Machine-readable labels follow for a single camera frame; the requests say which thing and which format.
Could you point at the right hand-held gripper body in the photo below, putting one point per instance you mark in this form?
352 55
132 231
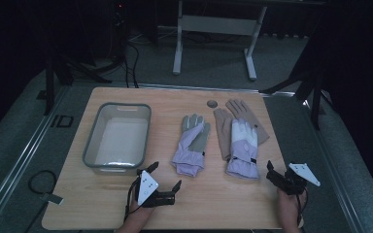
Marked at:
296 176

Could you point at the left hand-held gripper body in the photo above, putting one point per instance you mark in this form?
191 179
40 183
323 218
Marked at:
147 187

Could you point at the lilac glove with white fingers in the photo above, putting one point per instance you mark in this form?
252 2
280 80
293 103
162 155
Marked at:
244 149

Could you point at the grey translucent plastic bin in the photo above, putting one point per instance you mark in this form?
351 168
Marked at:
119 142

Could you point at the lilac glove with grey palm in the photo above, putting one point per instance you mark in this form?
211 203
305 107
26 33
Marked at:
191 145

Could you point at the beige knit glove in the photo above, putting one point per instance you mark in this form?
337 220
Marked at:
255 119
221 129

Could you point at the person's left hand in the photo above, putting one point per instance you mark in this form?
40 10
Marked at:
139 214

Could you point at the person's right hand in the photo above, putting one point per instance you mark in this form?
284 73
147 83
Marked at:
289 207

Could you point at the round grey table grommet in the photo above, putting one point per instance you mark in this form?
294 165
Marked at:
212 104

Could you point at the black metal stand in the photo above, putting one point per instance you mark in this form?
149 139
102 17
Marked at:
312 87

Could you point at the grey tape piece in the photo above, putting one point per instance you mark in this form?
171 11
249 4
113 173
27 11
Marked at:
51 198

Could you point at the black tripod stand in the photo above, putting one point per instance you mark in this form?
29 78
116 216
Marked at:
64 71

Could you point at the silver floor rail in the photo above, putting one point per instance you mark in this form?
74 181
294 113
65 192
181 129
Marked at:
336 174
22 152

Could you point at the white desk frame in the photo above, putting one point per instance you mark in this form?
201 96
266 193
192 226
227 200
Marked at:
218 25

